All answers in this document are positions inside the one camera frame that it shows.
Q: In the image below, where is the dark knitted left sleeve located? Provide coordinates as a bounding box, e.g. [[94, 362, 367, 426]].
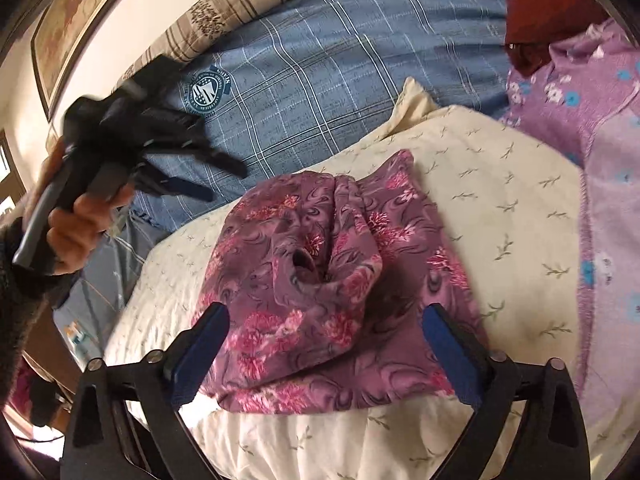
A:
[[0, 217, 78, 406]]

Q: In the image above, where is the blue plaid bed sheet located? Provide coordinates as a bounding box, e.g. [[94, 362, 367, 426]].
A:
[[53, 0, 508, 364]]

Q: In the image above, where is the person's left hand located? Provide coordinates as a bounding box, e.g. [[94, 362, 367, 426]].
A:
[[22, 139, 134, 275]]

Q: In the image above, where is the framed wall picture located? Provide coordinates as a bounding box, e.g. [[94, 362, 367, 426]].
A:
[[30, 0, 118, 119]]

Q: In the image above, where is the lilac floral blanket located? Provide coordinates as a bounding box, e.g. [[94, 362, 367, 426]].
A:
[[502, 20, 639, 460]]

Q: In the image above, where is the dark red cloth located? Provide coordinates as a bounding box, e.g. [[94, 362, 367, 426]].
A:
[[504, 0, 608, 77]]

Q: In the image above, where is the purple pink floral garment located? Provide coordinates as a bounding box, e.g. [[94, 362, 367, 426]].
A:
[[200, 150, 478, 415]]

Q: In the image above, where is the brown striped pillow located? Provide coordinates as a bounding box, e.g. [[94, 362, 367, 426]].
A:
[[118, 0, 290, 82]]

